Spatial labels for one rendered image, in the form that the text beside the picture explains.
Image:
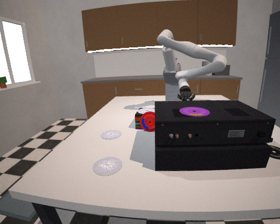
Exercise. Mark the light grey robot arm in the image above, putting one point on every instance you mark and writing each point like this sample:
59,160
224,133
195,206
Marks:
195,51

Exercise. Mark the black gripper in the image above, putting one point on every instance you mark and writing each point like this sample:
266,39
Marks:
185,93

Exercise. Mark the red cd with blue mark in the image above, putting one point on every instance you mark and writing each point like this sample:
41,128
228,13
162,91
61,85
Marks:
144,121

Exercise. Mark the pink cd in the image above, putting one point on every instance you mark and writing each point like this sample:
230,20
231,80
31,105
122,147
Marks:
199,111

